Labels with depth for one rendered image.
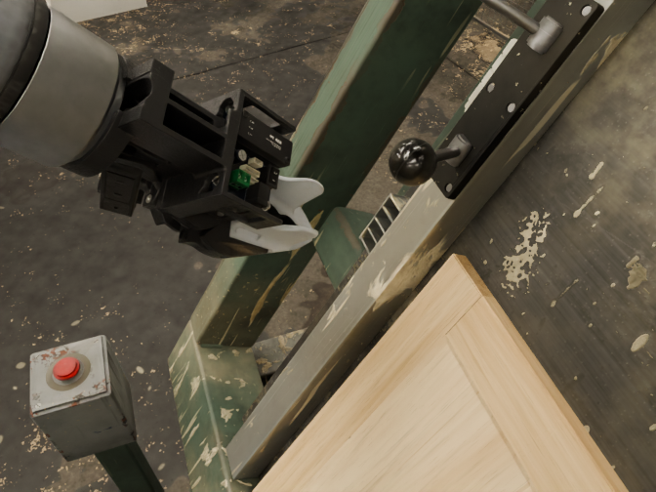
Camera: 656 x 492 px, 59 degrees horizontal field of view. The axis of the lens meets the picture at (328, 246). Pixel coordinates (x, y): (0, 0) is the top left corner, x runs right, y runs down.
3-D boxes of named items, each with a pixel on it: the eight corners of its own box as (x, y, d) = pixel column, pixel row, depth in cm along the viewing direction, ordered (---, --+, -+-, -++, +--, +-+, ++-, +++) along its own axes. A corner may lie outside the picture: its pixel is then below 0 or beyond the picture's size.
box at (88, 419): (65, 405, 106) (28, 351, 93) (131, 386, 109) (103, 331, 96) (67, 465, 99) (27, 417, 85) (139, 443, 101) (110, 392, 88)
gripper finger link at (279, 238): (351, 266, 45) (270, 226, 38) (294, 272, 48) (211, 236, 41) (355, 228, 46) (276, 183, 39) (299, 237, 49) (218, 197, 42)
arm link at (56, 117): (-43, 150, 30) (2, 22, 33) (42, 184, 33) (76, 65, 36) (23, 115, 25) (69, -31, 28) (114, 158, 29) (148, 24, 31)
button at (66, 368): (56, 366, 92) (51, 359, 90) (82, 359, 93) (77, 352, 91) (57, 388, 89) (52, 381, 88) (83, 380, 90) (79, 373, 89)
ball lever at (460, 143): (436, 153, 56) (371, 168, 45) (460, 121, 54) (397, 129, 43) (466, 178, 55) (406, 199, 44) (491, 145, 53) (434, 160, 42)
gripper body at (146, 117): (289, 233, 37) (125, 151, 28) (200, 248, 42) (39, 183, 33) (304, 128, 39) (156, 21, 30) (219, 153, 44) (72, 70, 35)
